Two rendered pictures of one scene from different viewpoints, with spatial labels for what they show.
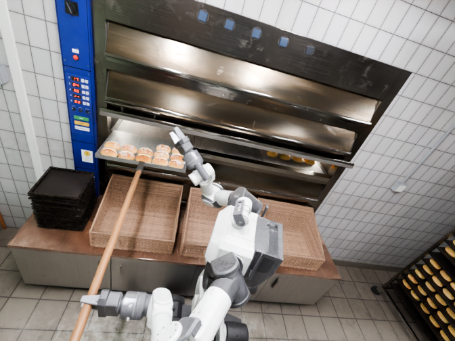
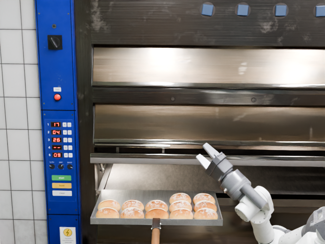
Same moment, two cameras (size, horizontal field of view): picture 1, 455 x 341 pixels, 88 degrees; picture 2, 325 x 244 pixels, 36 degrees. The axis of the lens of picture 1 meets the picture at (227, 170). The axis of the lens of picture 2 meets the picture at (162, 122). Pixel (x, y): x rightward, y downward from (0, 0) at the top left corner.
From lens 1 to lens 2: 0.67 m
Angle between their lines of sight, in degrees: 24
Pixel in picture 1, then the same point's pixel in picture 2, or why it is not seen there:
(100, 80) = (85, 120)
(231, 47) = (251, 35)
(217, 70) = (238, 68)
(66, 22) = (48, 59)
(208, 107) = (236, 123)
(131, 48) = (122, 69)
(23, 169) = not seen: outside the picture
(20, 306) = not seen: outside the picture
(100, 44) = (85, 74)
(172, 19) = (170, 23)
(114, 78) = (102, 113)
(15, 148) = not seen: outside the picture
